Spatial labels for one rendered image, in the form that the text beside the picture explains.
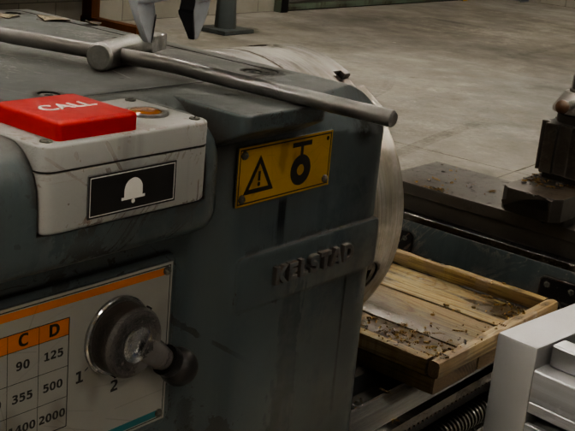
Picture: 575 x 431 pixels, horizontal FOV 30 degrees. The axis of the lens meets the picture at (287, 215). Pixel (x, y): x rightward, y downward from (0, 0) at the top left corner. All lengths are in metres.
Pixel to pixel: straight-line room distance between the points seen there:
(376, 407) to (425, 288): 0.33
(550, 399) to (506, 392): 0.04
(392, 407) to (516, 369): 0.47
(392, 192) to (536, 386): 0.37
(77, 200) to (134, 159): 0.05
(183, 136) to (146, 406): 0.21
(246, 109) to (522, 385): 0.27
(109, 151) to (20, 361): 0.15
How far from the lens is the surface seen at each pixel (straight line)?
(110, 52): 0.82
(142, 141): 0.65
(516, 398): 0.78
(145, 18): 0.81
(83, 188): 0.62
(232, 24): 9.97
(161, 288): 0.75
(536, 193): 1.53
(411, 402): 1.26
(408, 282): 1.51
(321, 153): 0.83
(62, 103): 0.66
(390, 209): 1.08
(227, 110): 0.72
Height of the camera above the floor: 1.41
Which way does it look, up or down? 17 degrees down
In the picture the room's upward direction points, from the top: 5 degrees clockwise
